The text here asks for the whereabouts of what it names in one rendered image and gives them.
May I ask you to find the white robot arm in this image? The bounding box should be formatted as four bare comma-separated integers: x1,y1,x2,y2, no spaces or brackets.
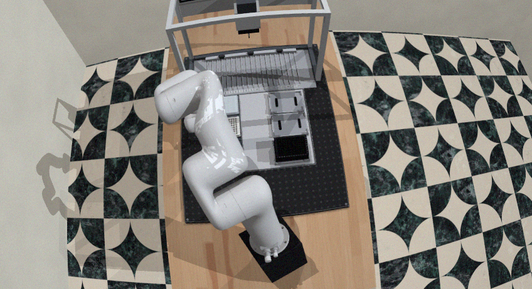
154,70,289,263

